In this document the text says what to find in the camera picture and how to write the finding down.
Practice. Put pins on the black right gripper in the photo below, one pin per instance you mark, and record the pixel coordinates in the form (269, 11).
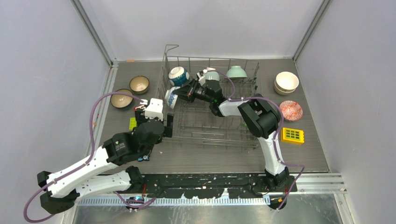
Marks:
(187, 92)

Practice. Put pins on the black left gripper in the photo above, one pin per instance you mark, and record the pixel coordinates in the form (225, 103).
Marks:
(168, 131)

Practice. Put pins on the white bowl blue floral pattern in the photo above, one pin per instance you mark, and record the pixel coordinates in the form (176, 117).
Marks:
(171, 97)

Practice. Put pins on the brown patterned bowl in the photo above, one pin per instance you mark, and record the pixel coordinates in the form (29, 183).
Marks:
(139, 85)

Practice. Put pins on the dark teal glazed bowl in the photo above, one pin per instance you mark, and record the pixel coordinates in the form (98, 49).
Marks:
(121, 101)

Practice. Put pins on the beige ceramic bowl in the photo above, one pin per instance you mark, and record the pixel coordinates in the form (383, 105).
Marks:
(281, 92)
(287, 81)

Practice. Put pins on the white bowl blue zigzag pattern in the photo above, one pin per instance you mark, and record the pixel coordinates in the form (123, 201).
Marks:
(291, 110)

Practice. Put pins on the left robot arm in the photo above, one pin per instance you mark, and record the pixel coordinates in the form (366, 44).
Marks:
(85, 178)

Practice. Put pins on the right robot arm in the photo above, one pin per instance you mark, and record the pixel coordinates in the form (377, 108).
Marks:
(262, 117)

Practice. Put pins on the teal white bowl back left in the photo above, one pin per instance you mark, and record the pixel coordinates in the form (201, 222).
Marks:
(178, 76)

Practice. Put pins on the pale green bowl middle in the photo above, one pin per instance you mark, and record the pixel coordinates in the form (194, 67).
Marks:
(212, 75)

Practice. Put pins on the red white toy window block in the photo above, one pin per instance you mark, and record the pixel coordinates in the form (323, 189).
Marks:
(140, 108)

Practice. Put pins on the green toy block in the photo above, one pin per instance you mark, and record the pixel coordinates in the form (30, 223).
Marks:
(132, 123)

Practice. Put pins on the mint green bowl right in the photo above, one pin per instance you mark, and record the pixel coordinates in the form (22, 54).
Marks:
(236, 72)

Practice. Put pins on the yellow toy window block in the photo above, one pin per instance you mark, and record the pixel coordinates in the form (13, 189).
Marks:
(292, 136)

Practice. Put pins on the grey wire dish rack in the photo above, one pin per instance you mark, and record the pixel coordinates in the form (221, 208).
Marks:
(194, 122)

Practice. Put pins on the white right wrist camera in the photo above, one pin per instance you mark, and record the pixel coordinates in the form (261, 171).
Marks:
(201, 75)

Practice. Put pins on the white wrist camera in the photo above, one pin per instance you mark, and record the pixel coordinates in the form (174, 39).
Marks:
(201, 75)
(153, 108)

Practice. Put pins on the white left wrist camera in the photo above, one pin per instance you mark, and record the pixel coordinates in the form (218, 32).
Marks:
(153, 108)

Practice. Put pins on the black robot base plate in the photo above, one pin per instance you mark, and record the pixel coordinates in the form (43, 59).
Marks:
(206, 186)

